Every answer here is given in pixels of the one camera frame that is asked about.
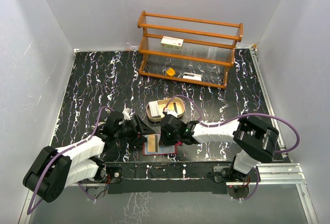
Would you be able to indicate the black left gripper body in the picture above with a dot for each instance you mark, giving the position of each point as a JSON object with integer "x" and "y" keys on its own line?
{"x": 127, "y": 130}

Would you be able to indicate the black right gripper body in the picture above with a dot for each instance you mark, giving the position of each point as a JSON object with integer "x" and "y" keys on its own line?
{"x": 169, "y": 139}

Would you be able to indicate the gold credit card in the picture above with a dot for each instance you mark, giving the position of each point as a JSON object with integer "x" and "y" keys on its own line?
{"x": 153, "y": 143}

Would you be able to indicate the red card holder wallet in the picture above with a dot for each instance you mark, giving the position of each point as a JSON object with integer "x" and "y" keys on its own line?
{"x": 163, "y": 150}

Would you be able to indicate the beige oval card tray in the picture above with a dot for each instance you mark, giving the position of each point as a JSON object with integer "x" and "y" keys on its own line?
{"x": 176, "y": 104}

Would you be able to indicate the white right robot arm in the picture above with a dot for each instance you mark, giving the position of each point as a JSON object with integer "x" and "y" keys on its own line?
{"x": 256, "y": 138}

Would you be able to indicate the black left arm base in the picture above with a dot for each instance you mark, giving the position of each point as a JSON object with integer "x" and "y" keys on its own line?
{"x": 97, "y": 186}

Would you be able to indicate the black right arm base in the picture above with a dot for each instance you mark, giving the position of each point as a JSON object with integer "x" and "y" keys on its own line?
{"x": 232, "y": 180}

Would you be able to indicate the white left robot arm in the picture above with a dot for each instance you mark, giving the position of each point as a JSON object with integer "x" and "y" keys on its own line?
{"x": 54, "y": 169}

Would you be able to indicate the white stapler on shelf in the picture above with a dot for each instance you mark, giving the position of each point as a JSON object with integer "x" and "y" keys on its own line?
{"x": 192, "y": 76}

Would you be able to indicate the orange yellow small block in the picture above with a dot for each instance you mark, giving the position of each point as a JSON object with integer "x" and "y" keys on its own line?
{"x": 170, "y": 72}

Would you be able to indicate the orange wooden shelf rack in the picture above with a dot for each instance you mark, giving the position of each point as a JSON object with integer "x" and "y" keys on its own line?
{"x": 208, "y": 48}

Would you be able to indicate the white red medicine box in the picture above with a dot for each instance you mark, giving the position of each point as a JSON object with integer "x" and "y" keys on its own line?
{"x": 172, "y": 43}

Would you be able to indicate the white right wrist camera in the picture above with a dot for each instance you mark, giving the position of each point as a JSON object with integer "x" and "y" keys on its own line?
{"x": 167, "y": 111}

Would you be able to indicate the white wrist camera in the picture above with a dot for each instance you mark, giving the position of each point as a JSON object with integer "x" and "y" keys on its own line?
{"x": 167, "y": 111}
{"x": 127, "y": 114}

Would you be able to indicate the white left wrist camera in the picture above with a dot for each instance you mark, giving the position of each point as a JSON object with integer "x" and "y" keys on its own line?
{"x": 127, "y": 114}

